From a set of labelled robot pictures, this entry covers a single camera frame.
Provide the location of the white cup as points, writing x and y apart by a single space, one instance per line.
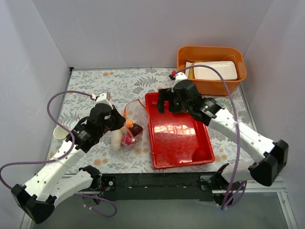
60 133

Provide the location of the dark purple fruit toy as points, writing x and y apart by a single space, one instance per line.
135 129

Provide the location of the aluminium frame rail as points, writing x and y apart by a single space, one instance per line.
252 186

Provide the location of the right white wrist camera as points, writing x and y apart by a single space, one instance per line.
174 75

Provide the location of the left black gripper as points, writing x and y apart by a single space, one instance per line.
117 119

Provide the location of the orange plastic bin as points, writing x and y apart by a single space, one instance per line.
212 54

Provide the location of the clear zip top bag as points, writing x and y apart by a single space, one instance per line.
137 120

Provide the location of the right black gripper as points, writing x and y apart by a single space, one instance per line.
168 99

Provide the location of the red plastic tray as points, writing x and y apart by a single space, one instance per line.
175 136

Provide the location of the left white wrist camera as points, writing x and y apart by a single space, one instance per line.
103 98

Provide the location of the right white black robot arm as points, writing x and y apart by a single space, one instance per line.
268 157

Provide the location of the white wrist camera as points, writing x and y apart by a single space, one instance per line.
174 75
103 98

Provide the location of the red pomegranate toy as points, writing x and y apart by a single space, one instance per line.
199 155

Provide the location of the red apple toy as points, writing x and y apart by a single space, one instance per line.
128 140

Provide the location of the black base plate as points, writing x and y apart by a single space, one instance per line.
201 186

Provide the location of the yellow plates in bin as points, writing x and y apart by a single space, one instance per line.
189 70

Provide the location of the orange fruit toy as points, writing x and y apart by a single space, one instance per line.
128 123

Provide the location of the small patterned bowl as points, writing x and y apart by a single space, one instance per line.
224 102

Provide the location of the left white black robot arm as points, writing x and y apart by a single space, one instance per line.
39 196

